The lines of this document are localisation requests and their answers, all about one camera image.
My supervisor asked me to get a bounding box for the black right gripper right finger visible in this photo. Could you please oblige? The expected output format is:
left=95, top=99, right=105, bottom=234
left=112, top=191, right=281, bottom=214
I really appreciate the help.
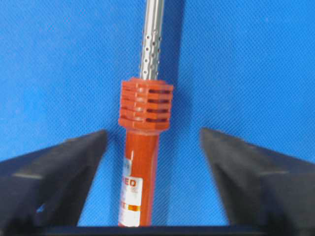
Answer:
left=200, top=128, right=315, bottom=228

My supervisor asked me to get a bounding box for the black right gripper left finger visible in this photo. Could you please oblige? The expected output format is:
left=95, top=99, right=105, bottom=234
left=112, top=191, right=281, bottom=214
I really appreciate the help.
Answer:
left=0, top=130, right=107, bottom=228

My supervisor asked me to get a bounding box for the blue table cloth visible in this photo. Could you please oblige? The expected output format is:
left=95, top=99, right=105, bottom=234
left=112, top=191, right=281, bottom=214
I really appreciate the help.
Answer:
left=0, top=0, right=315, bottom=226

